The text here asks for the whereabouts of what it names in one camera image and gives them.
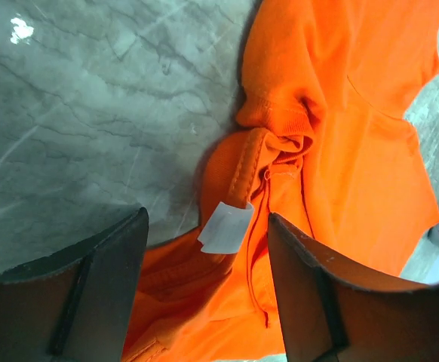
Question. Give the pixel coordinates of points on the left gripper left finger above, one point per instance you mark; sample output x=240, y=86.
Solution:
x=75, y=304

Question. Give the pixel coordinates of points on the orange t shirt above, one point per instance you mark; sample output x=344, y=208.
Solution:
x=322, y=142

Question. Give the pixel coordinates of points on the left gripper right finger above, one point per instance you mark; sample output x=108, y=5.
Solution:
x=332, y=308

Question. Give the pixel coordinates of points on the white clothing tag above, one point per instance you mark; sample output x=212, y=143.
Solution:
x=226, y=229

